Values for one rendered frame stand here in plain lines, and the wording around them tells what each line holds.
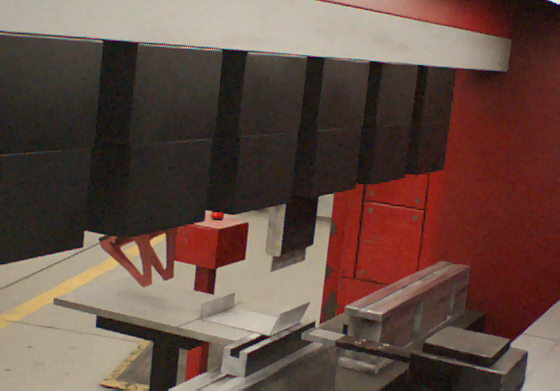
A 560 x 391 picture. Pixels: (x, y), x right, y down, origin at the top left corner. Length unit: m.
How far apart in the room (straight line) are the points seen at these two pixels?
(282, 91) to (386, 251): 1.09
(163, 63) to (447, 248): 1.30
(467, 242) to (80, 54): 1.42
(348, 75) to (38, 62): 0.61
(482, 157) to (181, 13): 1.25
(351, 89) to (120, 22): 0.53
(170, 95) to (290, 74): 0.25
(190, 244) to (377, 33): 1.88
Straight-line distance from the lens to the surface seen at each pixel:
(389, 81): 1.49
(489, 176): 2.14
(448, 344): 1.27
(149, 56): 0.93
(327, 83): 1.28
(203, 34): 1.01
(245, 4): 1.07
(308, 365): 1.41
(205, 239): 3.19
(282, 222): 1.30
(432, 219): 2.18
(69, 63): 0.84
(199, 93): 1.01
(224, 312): 1.42
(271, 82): 1.14
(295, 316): 1.38
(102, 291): 1.48
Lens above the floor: 1.35
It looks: 7 degrees down
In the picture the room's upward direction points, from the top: 6 degrees clockwise
